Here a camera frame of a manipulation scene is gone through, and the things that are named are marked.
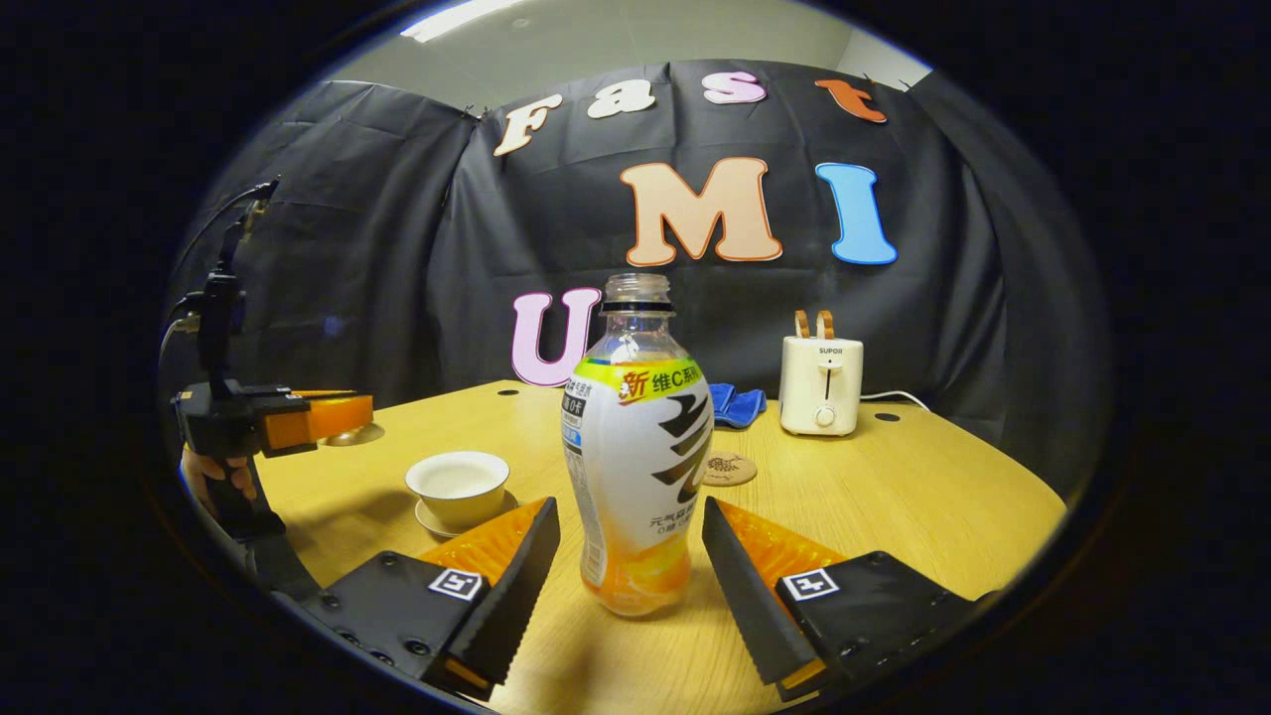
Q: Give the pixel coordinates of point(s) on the blue towel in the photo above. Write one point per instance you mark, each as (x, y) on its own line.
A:
(740, 405)

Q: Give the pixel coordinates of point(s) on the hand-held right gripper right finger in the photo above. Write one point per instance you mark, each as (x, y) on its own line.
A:
(745, 596)

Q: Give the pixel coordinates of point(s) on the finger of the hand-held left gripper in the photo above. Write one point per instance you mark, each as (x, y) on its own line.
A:
(328, 393)
(318, 422)

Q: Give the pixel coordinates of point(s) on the round brown coaster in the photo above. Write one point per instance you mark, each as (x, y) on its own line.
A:
(733, 469)

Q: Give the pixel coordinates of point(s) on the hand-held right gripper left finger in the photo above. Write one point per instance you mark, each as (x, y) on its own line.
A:
(516, 586)

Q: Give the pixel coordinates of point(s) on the cream toaster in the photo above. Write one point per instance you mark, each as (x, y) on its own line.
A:
(819, 387)

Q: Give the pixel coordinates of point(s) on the white saucer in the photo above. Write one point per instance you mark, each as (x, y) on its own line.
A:
(429, 524)

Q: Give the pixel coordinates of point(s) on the black backdrop cloth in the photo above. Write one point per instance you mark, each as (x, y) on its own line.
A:
(377, 248)

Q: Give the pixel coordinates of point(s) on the toast slice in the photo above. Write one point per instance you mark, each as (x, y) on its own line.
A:
(826, 324)
(801, 325)

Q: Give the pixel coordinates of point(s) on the white teacup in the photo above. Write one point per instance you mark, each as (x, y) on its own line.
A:
(459, 492)

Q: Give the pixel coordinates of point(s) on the clear water bottle white label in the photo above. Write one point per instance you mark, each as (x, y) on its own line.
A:
(635, 467)

